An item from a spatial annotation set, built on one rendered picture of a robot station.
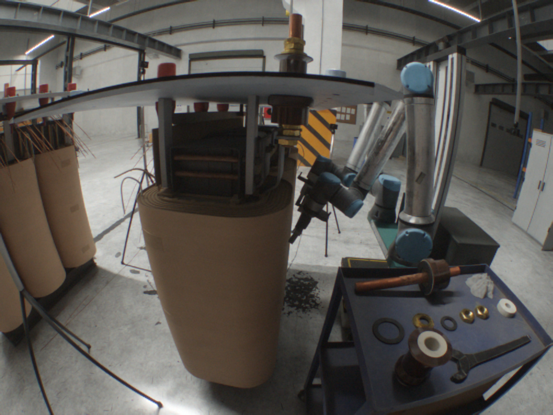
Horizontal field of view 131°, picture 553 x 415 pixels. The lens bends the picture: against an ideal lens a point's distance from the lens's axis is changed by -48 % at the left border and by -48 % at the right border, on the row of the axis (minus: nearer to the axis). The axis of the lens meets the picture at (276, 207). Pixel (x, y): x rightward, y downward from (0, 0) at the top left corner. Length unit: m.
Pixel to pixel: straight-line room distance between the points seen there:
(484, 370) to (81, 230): 2.36
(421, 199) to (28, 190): 2.10
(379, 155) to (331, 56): 5.27
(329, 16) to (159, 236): 6.28
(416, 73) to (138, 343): 1.97
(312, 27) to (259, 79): 6.13
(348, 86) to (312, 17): 6.24
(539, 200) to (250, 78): 5.15
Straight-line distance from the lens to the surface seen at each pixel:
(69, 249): 2.18
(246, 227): 0.58
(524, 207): 5.43
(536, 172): 5.34
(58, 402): 1.75
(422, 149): 0.89
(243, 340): 0.87
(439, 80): 1.51
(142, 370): 1.61
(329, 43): 6.29
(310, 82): 0.28
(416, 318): 0.68
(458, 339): 0.71
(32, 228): 1.89
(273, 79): 0.28
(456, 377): 0.61
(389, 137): 1.04
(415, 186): 0.91
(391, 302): 0.71
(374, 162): 1.06
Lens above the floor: 1.32
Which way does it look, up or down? 23 degrees down
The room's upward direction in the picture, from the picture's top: 4 degrees clockwise
